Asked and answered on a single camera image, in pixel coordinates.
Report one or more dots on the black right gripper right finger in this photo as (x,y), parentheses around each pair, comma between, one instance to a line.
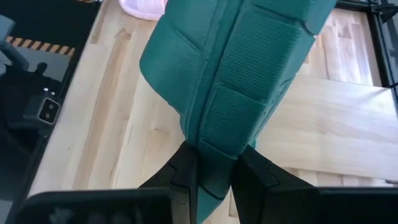
(255,177)

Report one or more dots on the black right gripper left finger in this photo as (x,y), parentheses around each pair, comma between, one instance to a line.
(183,174)

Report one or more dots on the teal rubber slide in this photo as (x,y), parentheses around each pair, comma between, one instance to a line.
(224,77)

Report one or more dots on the yellow black hazard tape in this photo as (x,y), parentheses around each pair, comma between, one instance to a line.
(40,46)

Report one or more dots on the pink rubber slide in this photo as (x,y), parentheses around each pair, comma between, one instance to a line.
(143,9)

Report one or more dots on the black device silver faceplate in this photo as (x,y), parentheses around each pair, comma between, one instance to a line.
(49,110)

